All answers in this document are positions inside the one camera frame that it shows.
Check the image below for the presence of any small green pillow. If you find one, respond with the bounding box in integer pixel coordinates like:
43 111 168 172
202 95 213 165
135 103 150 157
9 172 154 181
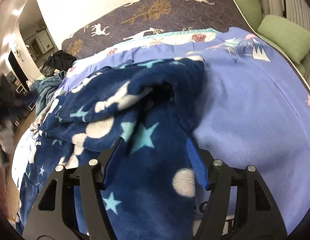
230 0 263 30

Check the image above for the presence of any grey-blue fleece garment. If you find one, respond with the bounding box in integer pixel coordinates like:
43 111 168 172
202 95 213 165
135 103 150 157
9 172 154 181
29 70 68 114

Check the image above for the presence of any navy star print fleece garment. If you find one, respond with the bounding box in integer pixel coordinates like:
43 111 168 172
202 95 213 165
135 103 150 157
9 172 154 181
15 56 208 240

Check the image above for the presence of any black clothes pile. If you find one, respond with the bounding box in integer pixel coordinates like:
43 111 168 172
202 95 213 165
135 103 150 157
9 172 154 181
42 50 77 77

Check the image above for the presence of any lavender printed blanket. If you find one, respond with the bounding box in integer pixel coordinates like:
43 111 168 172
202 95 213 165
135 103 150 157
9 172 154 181
52 26 310 238

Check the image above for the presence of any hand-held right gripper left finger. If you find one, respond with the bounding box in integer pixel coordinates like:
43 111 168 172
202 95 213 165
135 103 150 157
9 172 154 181
22 137 125 240

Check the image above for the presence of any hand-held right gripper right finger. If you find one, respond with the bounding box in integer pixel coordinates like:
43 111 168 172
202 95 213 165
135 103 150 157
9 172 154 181
186 137 288 240

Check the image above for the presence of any purple deer print bed cover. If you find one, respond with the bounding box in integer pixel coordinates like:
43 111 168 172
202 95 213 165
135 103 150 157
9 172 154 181
61 0 310 100

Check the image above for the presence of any large green pillow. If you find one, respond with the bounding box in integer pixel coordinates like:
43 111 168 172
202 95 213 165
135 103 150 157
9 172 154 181
257 14 310 64

